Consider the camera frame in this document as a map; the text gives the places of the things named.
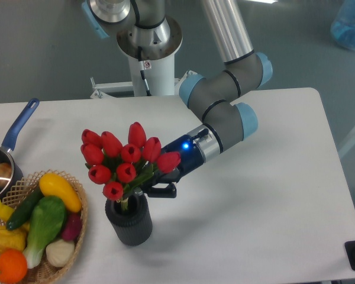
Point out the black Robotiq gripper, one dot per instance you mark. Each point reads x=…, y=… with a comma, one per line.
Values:
x=190, y=159

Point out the red tulip bouquet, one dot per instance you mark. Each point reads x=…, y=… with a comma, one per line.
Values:
x=121, y=168

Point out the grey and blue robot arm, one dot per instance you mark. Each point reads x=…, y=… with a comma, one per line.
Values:
x=149, y=38

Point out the dark grey ribbed vase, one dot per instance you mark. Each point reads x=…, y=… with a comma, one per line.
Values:
x=133, y=227

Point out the purple radish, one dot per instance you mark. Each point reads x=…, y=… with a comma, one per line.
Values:
x=72, y=227

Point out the yellow squash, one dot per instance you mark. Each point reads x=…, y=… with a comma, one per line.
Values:
x=52, y=184

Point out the green bok choy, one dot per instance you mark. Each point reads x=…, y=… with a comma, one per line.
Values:
x=46, y=222

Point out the white garlic bulb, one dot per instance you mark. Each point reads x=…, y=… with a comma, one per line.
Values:
x=59, y=252

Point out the green cucumber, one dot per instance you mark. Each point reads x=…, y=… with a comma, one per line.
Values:
x=24, y=210

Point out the small yellow banana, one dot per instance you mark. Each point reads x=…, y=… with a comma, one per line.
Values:
x=5, y=213

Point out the yellow pumpkin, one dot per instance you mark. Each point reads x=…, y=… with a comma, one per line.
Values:
x=15, y=239

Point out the orange fruit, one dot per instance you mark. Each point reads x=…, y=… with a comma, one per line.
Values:
x=13, y=266

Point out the blue plastic bag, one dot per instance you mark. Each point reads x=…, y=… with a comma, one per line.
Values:
x=343, y=27

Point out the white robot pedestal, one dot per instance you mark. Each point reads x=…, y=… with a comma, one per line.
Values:
x=148, y=78

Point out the blue handled saucepan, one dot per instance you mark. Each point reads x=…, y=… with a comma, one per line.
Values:
x=9, y=142

